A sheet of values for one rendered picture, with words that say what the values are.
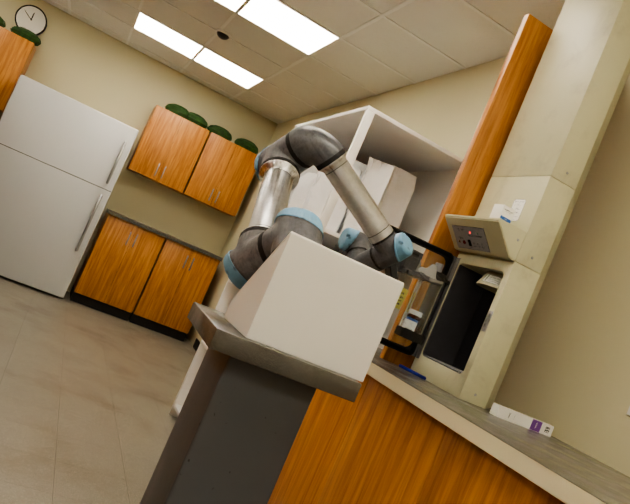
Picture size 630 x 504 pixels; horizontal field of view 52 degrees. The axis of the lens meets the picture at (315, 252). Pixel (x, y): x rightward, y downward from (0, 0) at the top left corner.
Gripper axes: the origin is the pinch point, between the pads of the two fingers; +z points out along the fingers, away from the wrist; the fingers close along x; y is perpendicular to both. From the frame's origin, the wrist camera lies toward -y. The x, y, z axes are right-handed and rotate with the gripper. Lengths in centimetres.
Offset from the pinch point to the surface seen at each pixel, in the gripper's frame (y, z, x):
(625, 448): -26, 59, -40
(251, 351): -30, -72, -68
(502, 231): 22.6, 8.7, -14.0
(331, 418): -54, -12, 7
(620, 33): 98, 23, -14
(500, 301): 2.1, 17.4, -14.1
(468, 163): 48, 10, 23
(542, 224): 30.4, 21.8, -14.1
